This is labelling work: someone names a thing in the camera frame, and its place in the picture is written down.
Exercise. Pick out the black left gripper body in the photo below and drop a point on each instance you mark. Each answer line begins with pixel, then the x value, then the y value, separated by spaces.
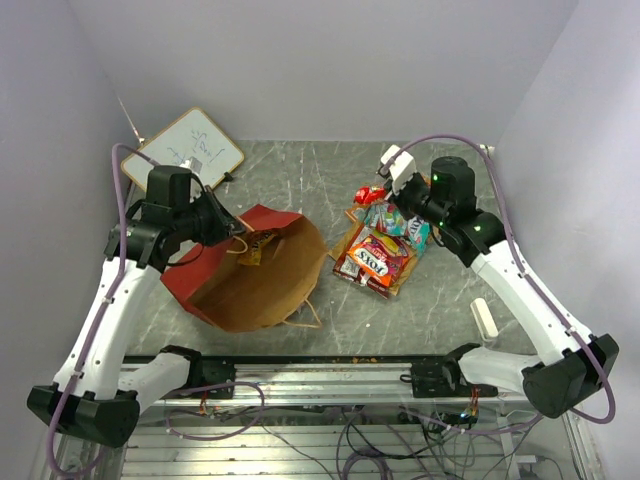
pixel 199 220

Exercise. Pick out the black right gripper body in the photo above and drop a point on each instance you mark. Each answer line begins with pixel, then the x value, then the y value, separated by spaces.
pixel 412 197

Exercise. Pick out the yellow chocolate candy pack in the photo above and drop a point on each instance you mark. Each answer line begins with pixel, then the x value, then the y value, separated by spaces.
pixel 253 245

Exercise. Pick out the teal candy snack pack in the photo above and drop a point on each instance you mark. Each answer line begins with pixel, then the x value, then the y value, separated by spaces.
pixel 387 219

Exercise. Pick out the red foil snack pack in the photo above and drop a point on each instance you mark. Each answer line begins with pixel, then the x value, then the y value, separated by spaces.
pixel 368 195

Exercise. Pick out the orange chip bag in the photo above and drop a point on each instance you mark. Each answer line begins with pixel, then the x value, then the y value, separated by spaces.
pixel 356 212

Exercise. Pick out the yellow chip bag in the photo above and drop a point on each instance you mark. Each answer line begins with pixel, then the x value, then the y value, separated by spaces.
pixel 408 270

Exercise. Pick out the red paper bag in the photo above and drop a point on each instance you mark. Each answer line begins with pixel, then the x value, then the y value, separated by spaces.
pixel 211 285

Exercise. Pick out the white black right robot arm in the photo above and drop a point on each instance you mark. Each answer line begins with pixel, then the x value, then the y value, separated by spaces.
pixel 570 363

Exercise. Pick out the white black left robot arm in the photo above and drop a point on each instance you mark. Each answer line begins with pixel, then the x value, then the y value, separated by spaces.
pixel 90 398

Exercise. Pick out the white block on table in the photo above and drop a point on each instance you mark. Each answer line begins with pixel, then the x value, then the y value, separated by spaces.
pixel 484 320

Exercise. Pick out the small whiteboard yellow frame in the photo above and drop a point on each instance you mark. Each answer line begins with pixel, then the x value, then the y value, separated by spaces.
pixel 194 134

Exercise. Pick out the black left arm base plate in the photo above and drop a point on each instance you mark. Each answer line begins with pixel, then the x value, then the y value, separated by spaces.
pixel 211 375

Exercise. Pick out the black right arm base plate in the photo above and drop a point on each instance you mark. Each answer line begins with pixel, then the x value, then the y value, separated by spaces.
pixel 426 377

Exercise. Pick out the aluminium rail frame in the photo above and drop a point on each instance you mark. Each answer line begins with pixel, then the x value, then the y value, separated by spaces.
pixel 335 417

